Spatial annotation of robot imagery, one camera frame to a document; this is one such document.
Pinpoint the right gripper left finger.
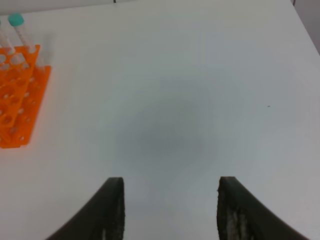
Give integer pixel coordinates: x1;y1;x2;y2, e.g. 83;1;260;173
48;177;125;240

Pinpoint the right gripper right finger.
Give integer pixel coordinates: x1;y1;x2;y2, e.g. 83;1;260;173
216;176;306;240

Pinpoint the orange test tube rack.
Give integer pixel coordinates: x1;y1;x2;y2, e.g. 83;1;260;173
0;44;51;149

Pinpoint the row tube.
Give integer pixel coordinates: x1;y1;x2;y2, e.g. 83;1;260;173
7;13;37;54
0;25;16;55

